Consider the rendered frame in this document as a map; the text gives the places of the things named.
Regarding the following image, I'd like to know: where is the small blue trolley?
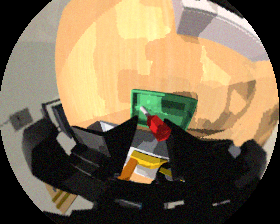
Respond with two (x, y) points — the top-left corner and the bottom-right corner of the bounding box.
(151, 162), (230, 204)

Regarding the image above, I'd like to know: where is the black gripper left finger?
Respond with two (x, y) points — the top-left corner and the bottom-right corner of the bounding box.
(69, 116), (137, 176)

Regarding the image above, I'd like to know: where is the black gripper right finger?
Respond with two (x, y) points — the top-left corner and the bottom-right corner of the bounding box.
(162, 118), (234, 181)

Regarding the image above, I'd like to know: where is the grey ramp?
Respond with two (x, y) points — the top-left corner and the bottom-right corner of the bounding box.
(86, 121), (241, 179)

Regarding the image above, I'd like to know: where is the green tray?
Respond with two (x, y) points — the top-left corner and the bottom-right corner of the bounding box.
(130, 88), (197, 131)
(134, 92), (191, 127)

